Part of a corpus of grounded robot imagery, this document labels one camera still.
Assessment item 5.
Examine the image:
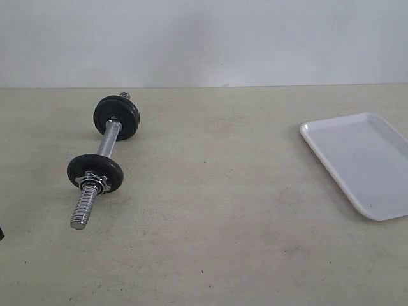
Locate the chrome spin-lock collar nut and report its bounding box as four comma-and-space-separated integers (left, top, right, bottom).
75, 171, 112, 194

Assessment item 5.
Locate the black plate with collar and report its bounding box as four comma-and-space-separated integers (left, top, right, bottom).
67, 154, 124, 193

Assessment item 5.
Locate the white rectangular plastic tray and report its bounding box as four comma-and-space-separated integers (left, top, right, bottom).
300, 113, 407, 221

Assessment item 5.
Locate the chrome threaded dumbbell bar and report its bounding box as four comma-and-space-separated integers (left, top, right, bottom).
70, 92, 131, 230

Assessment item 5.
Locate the black weight plate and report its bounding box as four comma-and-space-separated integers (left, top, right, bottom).
96, 95, 137, 112

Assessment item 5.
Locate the black plate without collar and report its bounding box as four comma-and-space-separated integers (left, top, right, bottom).
93, 107, 140, 141

